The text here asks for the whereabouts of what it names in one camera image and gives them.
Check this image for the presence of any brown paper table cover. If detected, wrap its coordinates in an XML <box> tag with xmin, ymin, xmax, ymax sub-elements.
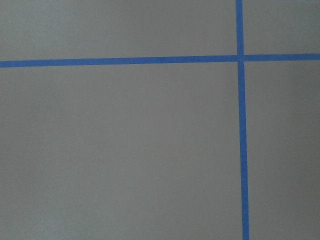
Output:
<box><xmin>0</xmin><ymin>0</ymin><xmax>320</xmax><ymax>240</ymax></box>

